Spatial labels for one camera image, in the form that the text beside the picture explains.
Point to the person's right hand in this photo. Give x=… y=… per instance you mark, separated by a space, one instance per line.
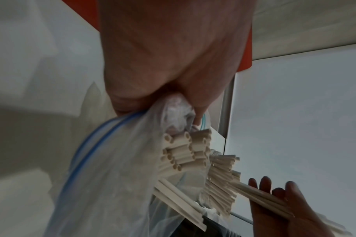
x=283 y=208

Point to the person's left hand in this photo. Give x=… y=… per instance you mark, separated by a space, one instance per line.
x=177 y=46

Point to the clear blue-zip bag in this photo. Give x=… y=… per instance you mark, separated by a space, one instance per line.
x=122 y=173

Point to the red sofa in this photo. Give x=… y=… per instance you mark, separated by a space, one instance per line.
x=87 y=13

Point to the grey wall divider strip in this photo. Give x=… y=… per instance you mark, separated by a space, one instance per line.
x=226 y=106

